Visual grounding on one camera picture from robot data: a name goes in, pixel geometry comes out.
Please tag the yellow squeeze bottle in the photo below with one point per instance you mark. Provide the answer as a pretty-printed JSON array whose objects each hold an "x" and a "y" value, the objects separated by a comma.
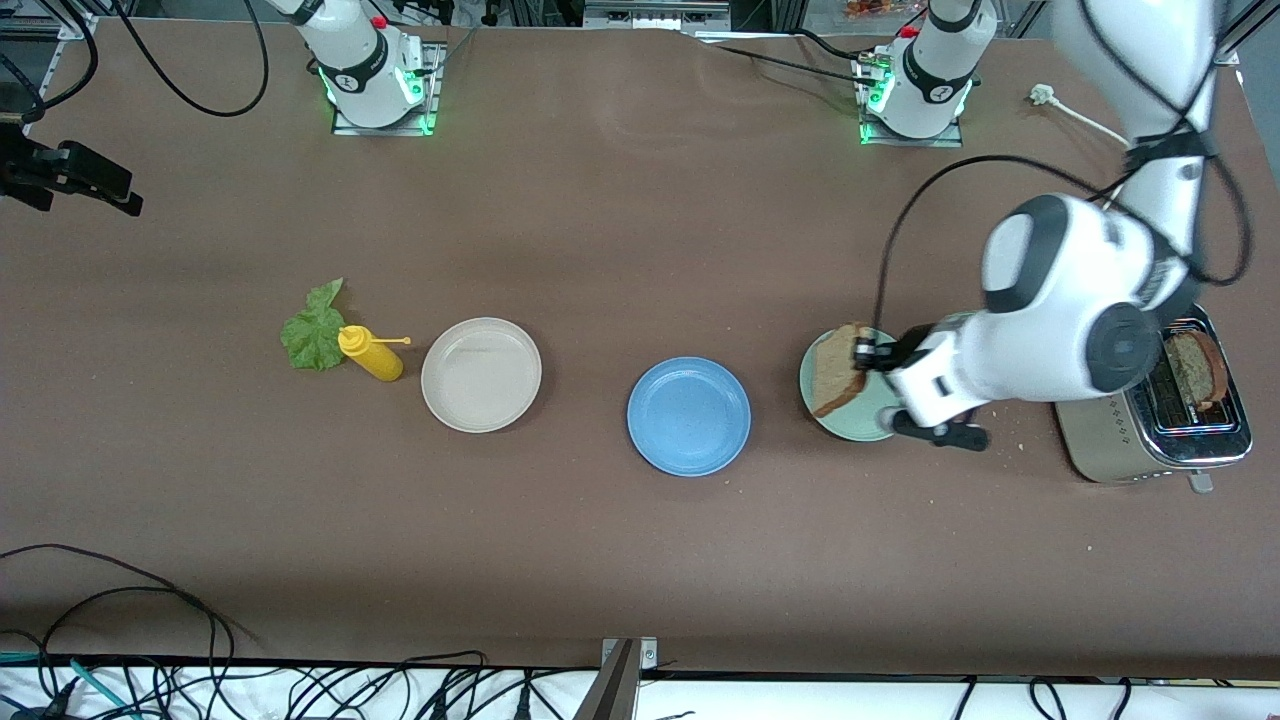
[{"x": 375, "y": 358}]

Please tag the orange snack packet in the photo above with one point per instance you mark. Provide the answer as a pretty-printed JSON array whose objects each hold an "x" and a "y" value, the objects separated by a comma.
[{"x": 875, "y": 8}]

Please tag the green round plate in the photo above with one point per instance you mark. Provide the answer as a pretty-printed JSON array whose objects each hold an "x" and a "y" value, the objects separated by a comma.
[{"x": 855, "y": 426}]

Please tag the aluminium frame profile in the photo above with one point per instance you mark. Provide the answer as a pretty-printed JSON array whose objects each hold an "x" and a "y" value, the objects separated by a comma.
[
  {"x": 75, "y": 25},
  {"x": 1230, "y": 50}
]

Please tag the grey metal box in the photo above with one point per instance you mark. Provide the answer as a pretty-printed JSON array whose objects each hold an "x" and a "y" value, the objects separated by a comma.
[{"x": 655, "y": 12}]

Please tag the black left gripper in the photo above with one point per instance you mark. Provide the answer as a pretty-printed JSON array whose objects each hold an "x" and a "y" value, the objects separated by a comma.
[{"x": 903, "y": 351}]

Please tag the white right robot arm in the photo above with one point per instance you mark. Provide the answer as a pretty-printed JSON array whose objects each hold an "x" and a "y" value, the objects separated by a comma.
[{"x": 360, "y": 60}]

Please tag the metal post bracket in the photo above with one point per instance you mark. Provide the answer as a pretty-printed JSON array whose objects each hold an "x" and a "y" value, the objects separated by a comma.
[{"x": 620, "y": 690}]

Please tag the green lettuce leaf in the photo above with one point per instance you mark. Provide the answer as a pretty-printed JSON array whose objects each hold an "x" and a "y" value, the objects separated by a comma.
[{"x": 315, "y": 335}]

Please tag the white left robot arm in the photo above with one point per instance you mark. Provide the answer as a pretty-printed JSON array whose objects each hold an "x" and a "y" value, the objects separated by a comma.
[{"x": 1060, "y": 290}]

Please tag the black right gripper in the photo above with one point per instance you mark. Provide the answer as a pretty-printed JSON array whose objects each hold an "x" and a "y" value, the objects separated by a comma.
[{"x": 50, "y": 170}]

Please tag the beige chrome toaster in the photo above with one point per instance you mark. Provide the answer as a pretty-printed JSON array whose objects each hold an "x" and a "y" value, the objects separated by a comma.
[{"x": 1120, "y": 450}]

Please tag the blue round plate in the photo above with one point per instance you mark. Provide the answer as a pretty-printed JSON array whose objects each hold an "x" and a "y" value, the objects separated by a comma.
[{"x": 689, "y": 417}]

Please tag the brown bread slice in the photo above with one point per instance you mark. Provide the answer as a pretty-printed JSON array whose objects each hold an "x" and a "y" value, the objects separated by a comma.
[
  {"x": 835, "y": 375},
  {"x": 1195, "y": 368}
]

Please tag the white round plate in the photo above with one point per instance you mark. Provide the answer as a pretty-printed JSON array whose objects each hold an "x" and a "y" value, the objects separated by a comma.
[{"x": 480, "y": 375}]

